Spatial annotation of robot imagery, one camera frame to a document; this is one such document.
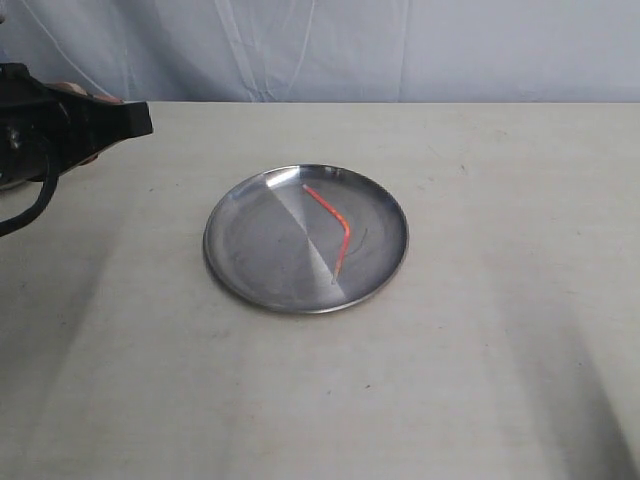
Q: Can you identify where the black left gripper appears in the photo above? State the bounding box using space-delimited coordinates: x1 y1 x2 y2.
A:
1 63 153 183

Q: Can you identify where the thin red plastic stick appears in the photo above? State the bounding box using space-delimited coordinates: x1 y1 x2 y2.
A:
302 184 351 282

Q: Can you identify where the white fabric backdrop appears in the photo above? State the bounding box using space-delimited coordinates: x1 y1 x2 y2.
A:
1 1 639 102

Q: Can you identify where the round steel plate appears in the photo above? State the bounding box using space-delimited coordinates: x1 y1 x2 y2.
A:
202 164 409 314

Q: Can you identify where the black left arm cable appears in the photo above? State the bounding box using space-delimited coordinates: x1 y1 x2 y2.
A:
0 144 61 239

